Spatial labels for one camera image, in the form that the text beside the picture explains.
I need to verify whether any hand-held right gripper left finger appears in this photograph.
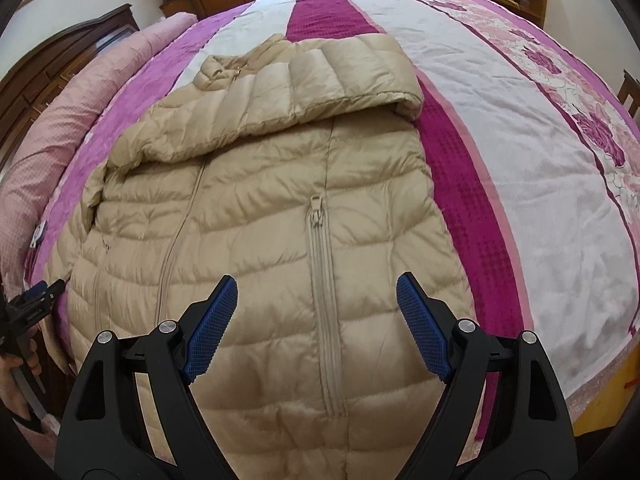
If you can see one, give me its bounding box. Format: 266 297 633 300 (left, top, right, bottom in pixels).
59 274 238 480

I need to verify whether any person's left hand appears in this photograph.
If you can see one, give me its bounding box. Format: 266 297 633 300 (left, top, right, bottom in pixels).
0 340 44 424

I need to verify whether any pink white floral bed cover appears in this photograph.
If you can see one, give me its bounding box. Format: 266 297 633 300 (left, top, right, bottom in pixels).
25 0 640 441

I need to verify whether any beige down jacket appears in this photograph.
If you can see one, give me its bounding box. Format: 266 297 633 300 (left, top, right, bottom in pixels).
42 32 488 480

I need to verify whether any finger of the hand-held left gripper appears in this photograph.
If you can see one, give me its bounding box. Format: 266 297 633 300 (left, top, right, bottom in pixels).
27 280 66 303
9 296 50 323

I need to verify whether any wooden chair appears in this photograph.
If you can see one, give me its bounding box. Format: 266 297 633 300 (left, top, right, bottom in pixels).
617 69 640 121

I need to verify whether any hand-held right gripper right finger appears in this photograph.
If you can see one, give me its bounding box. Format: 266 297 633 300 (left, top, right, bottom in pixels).
396 272 576 480

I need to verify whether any dark wooden headboard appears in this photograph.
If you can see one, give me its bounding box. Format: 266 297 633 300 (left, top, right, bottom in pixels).
0 4 141 171

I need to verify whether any rolled pink checked duvet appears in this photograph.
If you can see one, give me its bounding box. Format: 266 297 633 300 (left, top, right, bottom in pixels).
0 12 201 311

